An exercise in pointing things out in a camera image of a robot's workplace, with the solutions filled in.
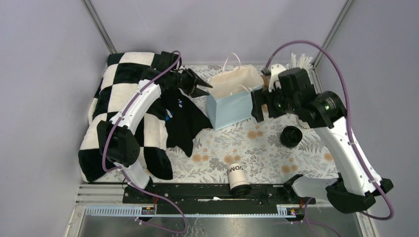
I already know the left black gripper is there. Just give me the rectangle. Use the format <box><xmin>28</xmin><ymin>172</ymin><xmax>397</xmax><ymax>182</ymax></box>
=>
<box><xmin>170</xmin><ymin>68</ymin><xmax>212</xmax><ymax>98</ymax></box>

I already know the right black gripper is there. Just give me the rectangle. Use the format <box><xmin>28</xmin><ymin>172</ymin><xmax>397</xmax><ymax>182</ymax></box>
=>
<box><xmin>250</xmin><ymin>83</ymin><xmax>298</xmax><ymax>122</ymax></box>

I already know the light blue paper bag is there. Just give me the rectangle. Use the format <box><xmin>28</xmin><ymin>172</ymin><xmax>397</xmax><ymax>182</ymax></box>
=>
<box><xmin>206</xmin><ymin>53</ymin><xmax>264</xmax><ymax>130</ymax></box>

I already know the white paper coffee cup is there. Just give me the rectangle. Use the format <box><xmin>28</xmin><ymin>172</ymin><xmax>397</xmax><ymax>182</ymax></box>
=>
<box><xmin>227</xmin><ymin>163</ymin><xmax>250</xmax><ymax>190</ymax></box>

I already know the black plastic cup lid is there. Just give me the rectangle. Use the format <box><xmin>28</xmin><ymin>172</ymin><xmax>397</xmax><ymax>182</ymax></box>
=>
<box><xmin>230</xmin><ymin>185</ymin><xmax>251</xmax><ymax>198</ymax></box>

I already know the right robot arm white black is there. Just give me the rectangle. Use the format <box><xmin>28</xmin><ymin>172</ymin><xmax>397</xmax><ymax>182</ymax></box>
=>
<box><xmin>251</xmin><ymin>68</ymin><xmax>393</xmax><ymax>213</ymax></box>

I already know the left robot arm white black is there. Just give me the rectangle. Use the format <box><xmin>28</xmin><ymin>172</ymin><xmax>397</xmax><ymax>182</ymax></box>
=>
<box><xmin>92</xmin><ymin>51</ymin><xmax>212</xmax><ymax>203</ymax></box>

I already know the black t-shirt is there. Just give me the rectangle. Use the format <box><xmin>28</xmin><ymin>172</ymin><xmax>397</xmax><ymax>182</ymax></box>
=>
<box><xmin>161</xmin><ymin>89</ymin><xmax>213</xmax><ymax>157</ymax></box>

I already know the floral patterned table mat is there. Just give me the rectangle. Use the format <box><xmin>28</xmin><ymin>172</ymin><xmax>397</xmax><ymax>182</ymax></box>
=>
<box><xmin>152</xmin><ymin>98</ymin><xmax>337</xmax><ymax>184</ymax></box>

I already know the stack of white paper cups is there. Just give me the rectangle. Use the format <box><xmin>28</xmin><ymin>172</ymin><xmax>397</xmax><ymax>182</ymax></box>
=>
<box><xmin>297</xmin><ymin>119</ymin><xmax>310</xmax><ymax>129</ymax></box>

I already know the white wrapped straws bundle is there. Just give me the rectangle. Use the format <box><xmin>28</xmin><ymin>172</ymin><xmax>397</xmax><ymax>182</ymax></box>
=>
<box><xmin>287</xmin><ymin>53</ymin><xmax>313</xmax><ymax>71</ymax></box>

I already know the black white checkered blanket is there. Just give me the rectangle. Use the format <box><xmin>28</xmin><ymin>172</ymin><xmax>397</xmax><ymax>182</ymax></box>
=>
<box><xmin>78</xmin><ymin>51</ymin><xmax>183</xmax><ymax>187</ymax></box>

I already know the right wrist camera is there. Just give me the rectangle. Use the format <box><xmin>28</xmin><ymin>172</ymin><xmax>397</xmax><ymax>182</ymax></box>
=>
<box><xmin>262</xmin><ymin>64</ymin><xmax>287</xmax><ymax>92</ymax></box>

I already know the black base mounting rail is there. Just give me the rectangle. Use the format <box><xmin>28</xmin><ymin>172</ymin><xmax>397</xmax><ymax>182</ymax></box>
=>
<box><xmin>123</xmin><ymin>182</ymin><xmax>317</xmax><ymax>216</ymax></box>

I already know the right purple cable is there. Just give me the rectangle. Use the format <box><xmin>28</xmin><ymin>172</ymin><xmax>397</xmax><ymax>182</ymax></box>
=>
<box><xmin>264</xmin><ymin>39</ymin><xmax>395</xmax><ymax>237</ymax></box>

